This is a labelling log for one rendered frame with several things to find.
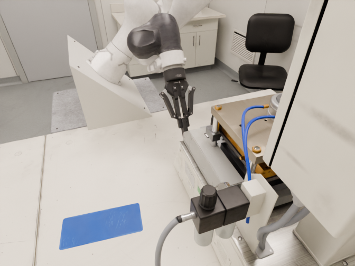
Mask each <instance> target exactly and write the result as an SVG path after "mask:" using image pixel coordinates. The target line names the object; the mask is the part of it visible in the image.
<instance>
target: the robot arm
mask: <svg viewBox="0 0 355 266"><path fill-rule="evenodd" d="M211 1H212V0H159V1H158V2H157V3H155V2H154V1H153V0H124V1H123V2H124V9H125V16H124V21H123V24H122V26H121V28H120V30H119V31H118V33H117V34H116V36H115V37H114V39H113V40H112V41H110V43H109V44H108V45H107V46H106V47H105V49H103V50H99V51H98V50H97V51H96V52H95V55H96V56H95V55H94V56H92V57H90V58H89V59H87V60H86V62H87V63H88V64H89V65H90V66H91V67H92V68H93V70H94V71H96V72H97V73H98V74H99V75H100V76H101V77H103V78H104V79H106V80H107V81H109V82H111V83H114V84H117V85H119V86H120V85H121V82H120V80H121V78H122V77H123V76H124V74H125V73H126V71H127V64H128V63H129V62H130V61H131V60H132V57H133V56H134V59H135V60H136V61H137V62H138V63H139V64H142V65H149V66H147V71H148V72H153V73H161V72H163V76H164V81H165V87H164V90H163V91H162V92H161V93H160V94H159V95H160V96H161V98H162V99H163V100H164V102H165V105H166V107H167V109H168V111H169V114H170V116H171V118H174V119H176V120H177V124H178V128H181V131H182V136H183V133H184V132H185V131H188V127H189V126H190V124H189V116H191V115H192V114H193V96H194V92H195V87H191V86H189V84H188V82H187V81H186V75H185V69H184V68H183V66H185V62H186V61H187V58H184V53H183V49H182V47H181V38H180V31H179V30H180V29H181V28H182V27H183V26H184V25H185V24H186V23H187V22H189V21H190V20H191V19H192V18H194V17H195V16H196V15H197V14H198V13H199V12H200V11H201V10H203V9H204V8H205V7H206V6H207V5H209V3H210V2H211ZM187 89H188V93H189V94H188V109H187V106H186V100H185V93H186V90H187ZM167 93H168V94H169V95H170V96H171V97H172V100H173V104H174V110H175V112H174V110H173V108H172V105H171V103H170V101H169V99H168V97H167ZM178 96H179V99H180V103H181V108H182V113H183V118H181V112H180V106H179V101H178Z"/></svg>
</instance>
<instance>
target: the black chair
mask: <svg viewBox="0 0 355 266"><path fill-rule="evenodd" d="M294 25H295V21H294V18H293V16H291V15H289V14H281V13H256V14H254V15H252V16H251V17H250V18H249V20H248V23H247V32H246V40H245V47H246V49H247V50H248V51H250V52H258V53H260V57H259V61H258V64H243V65H241V66H240V68H239V71H238V73H239V80H233V79H232V80H231V81H233V82H238V81H239V82H240V85H241V86H242V87H244V88H247V89H259V91H262V90H267V89H272V90H274V91H283V90H284V86H285V83H286V79H287V76H288V74H287V72H286V70H285V69H284V68H283V67H281V66H277V65H264V64H265V59H266V55H267V53H283V52H285V51H287V50H288V49H289V47H290V45H291V41H292V36H293V30H294Z"/></svg>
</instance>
